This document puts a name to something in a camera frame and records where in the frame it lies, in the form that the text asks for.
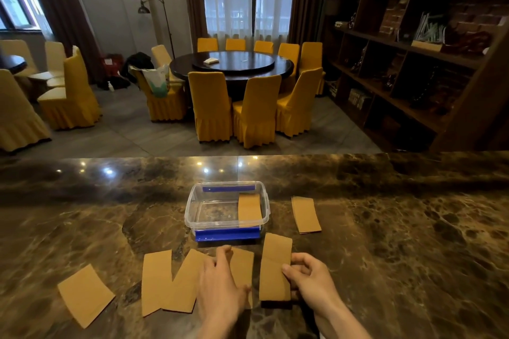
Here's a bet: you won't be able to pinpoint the black backpack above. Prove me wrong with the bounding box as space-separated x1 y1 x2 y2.
119 52 155 83

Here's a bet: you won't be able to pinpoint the person's right forearm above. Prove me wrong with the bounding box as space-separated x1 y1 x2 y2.
313 301 373 339

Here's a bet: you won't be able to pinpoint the yellow covered chair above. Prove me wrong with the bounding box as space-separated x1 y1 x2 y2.
37 46 102 131
0 69 52 153
0 39 39 78
28 41 67 89

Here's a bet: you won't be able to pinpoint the dark wooden bookshelf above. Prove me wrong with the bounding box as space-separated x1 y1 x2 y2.
321 0 509 153

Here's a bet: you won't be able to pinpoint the set of yellow dining chairs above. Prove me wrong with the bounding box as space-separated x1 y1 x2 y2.
131 37 327 149

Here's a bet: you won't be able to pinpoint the brick pattern box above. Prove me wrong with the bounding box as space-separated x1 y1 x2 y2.
379 0 411 38

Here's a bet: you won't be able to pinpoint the person's right hand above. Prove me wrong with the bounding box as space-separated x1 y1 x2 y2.
282 252 346 314

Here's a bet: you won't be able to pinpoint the person's left forearm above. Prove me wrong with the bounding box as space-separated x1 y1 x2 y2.
196 321 240 339

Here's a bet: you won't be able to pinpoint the clear plastic box blue clips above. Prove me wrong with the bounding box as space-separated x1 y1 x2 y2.
184 181 271 243

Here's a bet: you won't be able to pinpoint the small dark side table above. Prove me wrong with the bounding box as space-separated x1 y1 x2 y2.
0 54 28 75

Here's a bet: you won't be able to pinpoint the person's left hand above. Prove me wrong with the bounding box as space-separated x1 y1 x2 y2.
197 245 252 326

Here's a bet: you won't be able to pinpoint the round dark wooden dining table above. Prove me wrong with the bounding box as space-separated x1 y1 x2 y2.
169 51 295 101

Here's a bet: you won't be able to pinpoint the stack of small books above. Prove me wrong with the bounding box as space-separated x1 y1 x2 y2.
348 88 373 111

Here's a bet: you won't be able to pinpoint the black floor lamp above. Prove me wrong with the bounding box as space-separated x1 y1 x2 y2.
138 0 176 60

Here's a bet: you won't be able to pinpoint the brown cardboard piece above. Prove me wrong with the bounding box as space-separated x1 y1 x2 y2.
162 248 208 314
291 196 322 235
238 193 263 228
259 233 293 303
57 264 116 330
229 247 255 310
141 250 173 318

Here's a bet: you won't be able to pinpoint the red bag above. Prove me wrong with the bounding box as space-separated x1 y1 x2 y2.
101 54 125 78

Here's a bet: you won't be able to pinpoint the green and white tote bag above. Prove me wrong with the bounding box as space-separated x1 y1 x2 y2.
128 64 171 99

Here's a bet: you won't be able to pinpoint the dark round table turntable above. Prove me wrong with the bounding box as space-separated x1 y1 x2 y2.
192 51 276 73

